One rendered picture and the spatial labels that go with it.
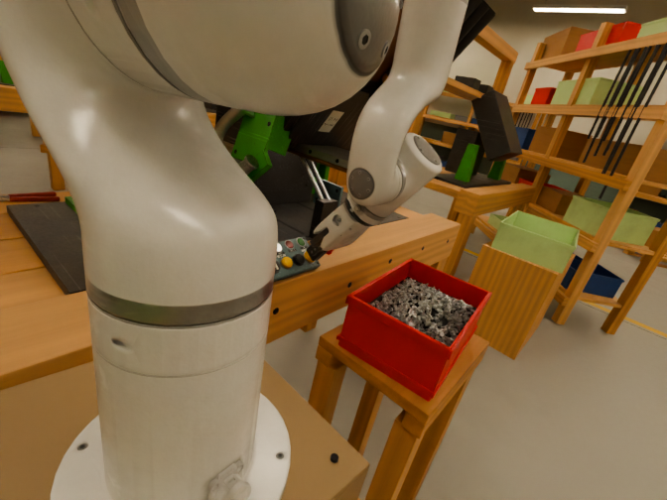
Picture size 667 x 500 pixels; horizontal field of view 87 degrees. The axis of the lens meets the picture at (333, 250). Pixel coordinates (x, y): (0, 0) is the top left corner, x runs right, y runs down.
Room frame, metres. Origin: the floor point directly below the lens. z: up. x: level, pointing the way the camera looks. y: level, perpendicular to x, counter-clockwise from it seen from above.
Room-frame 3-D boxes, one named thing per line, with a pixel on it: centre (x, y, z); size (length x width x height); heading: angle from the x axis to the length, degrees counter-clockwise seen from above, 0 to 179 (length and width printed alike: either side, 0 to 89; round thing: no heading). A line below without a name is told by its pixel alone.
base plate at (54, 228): (1.01, 0.23, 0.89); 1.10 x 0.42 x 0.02; 144
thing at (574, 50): (3.68, -2.02, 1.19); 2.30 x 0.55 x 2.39; 3
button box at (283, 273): (0.68, 0.10, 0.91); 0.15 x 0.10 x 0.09; 144
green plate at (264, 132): (0.92, 0.23, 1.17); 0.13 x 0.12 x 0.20; 144
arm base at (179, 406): (0.21, 0.09, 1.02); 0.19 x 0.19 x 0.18
